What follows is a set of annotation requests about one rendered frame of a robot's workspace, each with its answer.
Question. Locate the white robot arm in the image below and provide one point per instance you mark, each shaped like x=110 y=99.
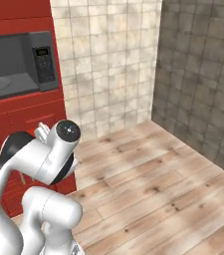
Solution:
x=30 y=159

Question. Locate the grey microwave oven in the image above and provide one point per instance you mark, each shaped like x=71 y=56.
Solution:
x=27 y=59

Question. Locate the red cupboard unit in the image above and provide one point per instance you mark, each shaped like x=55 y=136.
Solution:
x=24 y=109

